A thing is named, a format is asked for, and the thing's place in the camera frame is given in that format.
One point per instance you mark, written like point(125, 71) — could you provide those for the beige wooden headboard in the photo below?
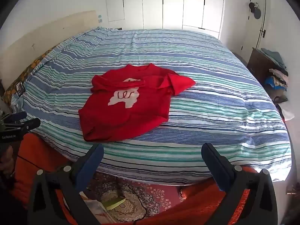
point(46, 35)

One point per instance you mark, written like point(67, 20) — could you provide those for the dark hanging hats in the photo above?
point(256, 13)

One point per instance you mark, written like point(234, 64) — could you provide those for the pile of clothes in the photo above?
point(277, 75)

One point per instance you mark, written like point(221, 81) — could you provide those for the dark wooden dresser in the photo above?
point(256, 63)

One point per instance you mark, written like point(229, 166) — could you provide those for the white paper sheet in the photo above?
point(96, 209)

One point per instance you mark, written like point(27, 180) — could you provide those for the black fabric label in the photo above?
point(20, 89)

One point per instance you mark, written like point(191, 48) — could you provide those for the person's orange quilted clothing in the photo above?
point(30, 150)

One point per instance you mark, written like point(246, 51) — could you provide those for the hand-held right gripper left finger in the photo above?
point(90, 166)

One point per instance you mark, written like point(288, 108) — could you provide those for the yellow green notepad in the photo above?
point(114, 203)

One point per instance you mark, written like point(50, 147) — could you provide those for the red knitted sweater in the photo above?
point(131, 119)

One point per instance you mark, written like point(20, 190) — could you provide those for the orange patterned pillow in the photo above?
point(25, 72)

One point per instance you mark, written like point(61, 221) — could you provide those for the white door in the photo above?
point(253, 35)

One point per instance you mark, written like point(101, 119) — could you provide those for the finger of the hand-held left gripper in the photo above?
point(28, 124)
point(17, 116)

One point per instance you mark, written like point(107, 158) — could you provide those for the striped blue green blanket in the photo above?
point(211, 112)

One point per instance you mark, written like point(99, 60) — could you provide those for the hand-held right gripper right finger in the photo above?
point(215, 168)

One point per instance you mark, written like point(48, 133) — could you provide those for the patterned red rug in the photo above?
point(145, 192)

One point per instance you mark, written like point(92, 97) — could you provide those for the white bag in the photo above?
point(287, 112)

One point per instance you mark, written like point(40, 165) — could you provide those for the person's left hand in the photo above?
point(8, 161)

